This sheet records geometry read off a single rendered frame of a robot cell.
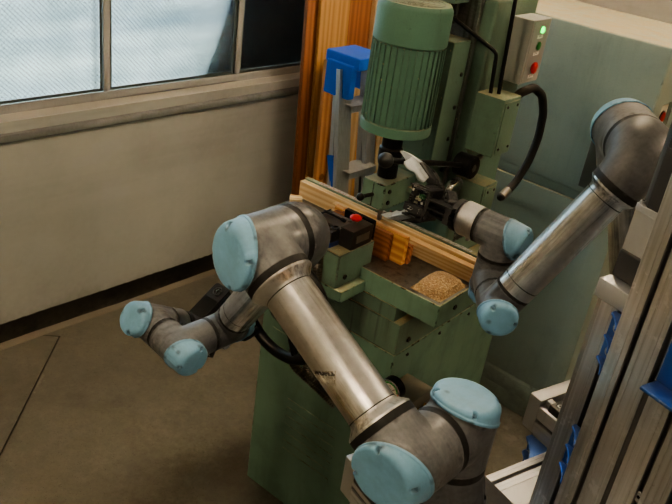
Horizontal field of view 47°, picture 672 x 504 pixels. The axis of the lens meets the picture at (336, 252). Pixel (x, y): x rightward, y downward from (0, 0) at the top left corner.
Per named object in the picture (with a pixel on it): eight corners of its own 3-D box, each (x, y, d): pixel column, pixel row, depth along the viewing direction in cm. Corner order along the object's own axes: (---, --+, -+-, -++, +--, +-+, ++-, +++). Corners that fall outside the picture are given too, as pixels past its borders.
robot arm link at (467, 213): (493, 206, 163) (480, 241, 165) (474, 198, 165) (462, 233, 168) (477, 208, 157) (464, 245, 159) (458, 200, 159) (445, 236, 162)
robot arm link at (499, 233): (511, 271, 154) (522, 233, 151) (464, 249, 160) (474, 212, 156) (529, 259, 160) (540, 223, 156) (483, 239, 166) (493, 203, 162)
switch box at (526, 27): (498, 78, 198) (512, 15, 191) (516, 74, 206) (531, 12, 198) (519, 85, 195) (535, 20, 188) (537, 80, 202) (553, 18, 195)
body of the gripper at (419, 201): (408, 180, 164) (456, 200, 158) (429, 178, 171) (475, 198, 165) (398, 213, 167) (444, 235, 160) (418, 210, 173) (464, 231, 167)
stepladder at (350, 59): (304, 342, 317) (316, 48, 270) (344, 321, 335) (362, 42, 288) (334, 357, 307) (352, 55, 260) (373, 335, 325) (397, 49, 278)
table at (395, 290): (225, 240, 204) (227, 220, 201) (303, 212, 225) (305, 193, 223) (412, 344, 172) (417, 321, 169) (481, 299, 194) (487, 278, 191)
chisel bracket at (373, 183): (358, 207, 199) (363, 176, 195) (390, 194, 209) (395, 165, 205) (381, 217, 195) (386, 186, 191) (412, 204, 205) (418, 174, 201)
